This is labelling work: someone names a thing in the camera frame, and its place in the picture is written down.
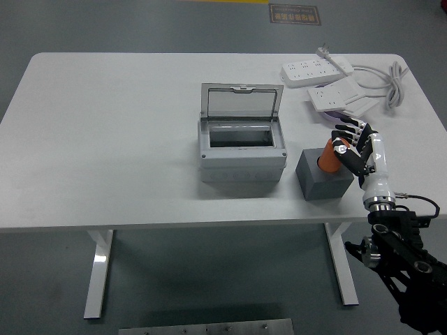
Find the purple round roll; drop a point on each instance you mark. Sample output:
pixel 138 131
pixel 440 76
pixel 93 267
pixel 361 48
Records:
pixel 331 116

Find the white power plug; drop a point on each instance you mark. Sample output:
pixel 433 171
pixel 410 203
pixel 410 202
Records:
pixel 324 52

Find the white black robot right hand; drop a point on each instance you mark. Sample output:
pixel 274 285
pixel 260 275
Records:
pixel 377 167

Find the brown floor sign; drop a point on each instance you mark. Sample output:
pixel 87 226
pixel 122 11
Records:
pixel 295 14

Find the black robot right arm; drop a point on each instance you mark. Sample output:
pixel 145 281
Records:
pixel 394 240

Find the orange cylinder battery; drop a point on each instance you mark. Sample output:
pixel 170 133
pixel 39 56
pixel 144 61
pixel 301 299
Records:
pixel 327 160

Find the grey plastic electrical box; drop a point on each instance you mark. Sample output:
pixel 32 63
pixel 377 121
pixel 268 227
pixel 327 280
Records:
pixel 241 164

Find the white table leg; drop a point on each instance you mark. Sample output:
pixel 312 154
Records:
pixel 99 265
pixel 344 265

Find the transparent hinged box lid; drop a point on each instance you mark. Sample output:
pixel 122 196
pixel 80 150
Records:
pixel 241 89

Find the long white power strip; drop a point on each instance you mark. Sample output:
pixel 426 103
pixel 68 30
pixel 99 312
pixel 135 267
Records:
pixel 307 75

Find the grey metal plate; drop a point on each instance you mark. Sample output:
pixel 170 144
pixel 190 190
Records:
pixel 206 328

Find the grey foam block holder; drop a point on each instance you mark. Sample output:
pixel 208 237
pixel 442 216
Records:
pixel 321 186

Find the white socket panel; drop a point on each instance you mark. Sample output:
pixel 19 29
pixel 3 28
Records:
pixel 331 94

